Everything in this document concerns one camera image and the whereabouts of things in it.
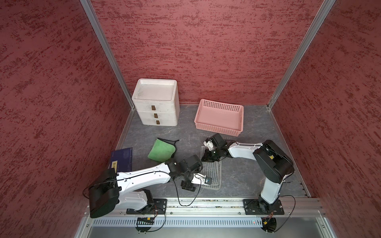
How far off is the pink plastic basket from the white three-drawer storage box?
20 centimetres

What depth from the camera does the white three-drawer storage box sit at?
92 centimetres

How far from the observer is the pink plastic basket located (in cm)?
102
